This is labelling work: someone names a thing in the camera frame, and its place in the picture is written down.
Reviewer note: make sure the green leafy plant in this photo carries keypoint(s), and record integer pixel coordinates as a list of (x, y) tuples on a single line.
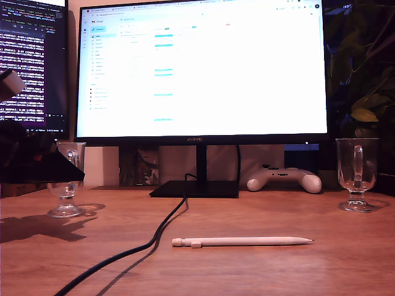
[(365, 115)]

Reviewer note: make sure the camouflage patterned box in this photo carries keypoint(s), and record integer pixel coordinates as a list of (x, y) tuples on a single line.
[(139, 166)]

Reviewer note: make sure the small footed glass cup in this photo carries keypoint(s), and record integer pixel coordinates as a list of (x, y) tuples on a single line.
[(66, 211), (357, 206)]

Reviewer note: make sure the brown cardboard box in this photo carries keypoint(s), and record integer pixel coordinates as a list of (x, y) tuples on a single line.
[(21, 189)]

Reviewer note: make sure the white pen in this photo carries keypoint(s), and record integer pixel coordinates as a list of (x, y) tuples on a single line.
[(247, 241)]

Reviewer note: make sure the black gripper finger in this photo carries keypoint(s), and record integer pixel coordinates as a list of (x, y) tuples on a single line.
[(49, 171)]

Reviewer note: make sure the dark box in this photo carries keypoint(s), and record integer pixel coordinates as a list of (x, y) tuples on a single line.
[(301, 163)]

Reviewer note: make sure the gripper white camera box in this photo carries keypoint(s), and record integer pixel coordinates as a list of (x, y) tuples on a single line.
[(10, 84)]

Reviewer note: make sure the large black computer monitor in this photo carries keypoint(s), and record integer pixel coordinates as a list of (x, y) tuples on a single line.
[(200, 77)]

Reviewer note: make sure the white game controller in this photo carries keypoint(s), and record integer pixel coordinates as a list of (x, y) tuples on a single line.
[(308, 182)]

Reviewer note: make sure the dark screen computer monitor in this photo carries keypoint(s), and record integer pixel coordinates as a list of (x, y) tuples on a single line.
[(52, 77)]

